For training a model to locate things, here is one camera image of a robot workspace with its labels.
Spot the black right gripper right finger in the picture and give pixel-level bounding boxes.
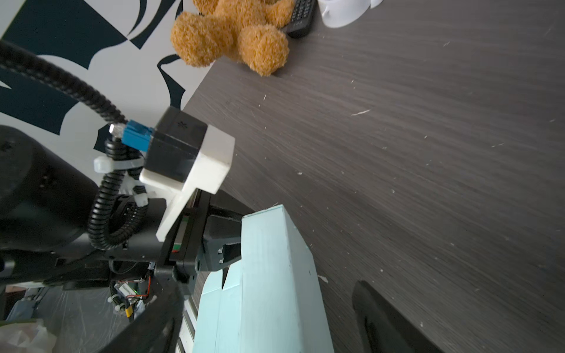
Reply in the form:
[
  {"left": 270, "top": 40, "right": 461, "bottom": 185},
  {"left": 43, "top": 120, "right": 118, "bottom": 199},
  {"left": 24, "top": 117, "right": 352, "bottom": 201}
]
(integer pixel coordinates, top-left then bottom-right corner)
[{"left": 352, "top": 280, "right": 441, "bottom": 353}]

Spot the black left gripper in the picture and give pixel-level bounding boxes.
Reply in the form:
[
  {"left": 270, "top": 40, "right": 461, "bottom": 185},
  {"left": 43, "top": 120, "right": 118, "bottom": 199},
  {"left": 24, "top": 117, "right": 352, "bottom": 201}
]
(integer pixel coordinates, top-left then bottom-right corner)
[{"left": 110, "top": 191, "right": 253, "bottom": 282}]

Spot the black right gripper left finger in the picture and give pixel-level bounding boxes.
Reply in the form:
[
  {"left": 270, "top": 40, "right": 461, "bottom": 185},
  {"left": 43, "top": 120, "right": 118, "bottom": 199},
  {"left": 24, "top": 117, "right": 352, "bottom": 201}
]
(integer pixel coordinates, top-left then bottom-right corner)
[{"left": 101, "top": 279, "right": 184, "bottom": 353}]

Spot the light blue paper box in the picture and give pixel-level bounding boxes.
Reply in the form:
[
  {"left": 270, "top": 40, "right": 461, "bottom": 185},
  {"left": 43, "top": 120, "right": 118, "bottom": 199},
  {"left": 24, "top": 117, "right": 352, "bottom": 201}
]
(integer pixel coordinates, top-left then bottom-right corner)
[{"left": 193, "top": 205, "right": 334, "bottom": 353}]

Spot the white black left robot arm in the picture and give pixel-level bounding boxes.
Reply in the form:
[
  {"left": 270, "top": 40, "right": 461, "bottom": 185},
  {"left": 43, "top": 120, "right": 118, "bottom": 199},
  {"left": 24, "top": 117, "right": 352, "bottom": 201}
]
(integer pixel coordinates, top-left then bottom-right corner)
[{"left": 1, "top": 41, "right": 251, "bottom": 288}]

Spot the small electronics board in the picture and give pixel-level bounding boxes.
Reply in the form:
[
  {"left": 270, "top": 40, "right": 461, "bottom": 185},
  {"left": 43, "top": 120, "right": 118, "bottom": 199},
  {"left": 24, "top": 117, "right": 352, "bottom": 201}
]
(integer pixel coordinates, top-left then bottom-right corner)
[{"left": 107, "top": 276, "right": 152, "bottom": 323}]

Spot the brown teddy bear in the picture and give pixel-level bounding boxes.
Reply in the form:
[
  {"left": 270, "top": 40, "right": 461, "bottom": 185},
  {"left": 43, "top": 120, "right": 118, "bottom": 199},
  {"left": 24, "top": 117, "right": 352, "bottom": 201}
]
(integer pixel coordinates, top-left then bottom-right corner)
[{"left": 171, "top": 0, "right": 294, "bottom": 76}]

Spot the black remote control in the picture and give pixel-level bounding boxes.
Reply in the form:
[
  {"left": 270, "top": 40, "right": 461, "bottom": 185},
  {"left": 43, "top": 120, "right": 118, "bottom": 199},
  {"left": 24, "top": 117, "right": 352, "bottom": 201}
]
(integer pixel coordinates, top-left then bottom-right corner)
[{"left": 285, "top": 0, "right": 317, "bottom": 39}]

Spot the white round alarm clock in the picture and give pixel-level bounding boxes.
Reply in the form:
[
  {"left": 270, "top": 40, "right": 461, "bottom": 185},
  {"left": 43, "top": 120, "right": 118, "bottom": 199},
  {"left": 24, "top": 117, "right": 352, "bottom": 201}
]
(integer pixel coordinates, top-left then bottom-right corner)
[{"left": 318, "top": 0, "right": 383, "bottom": 29}]

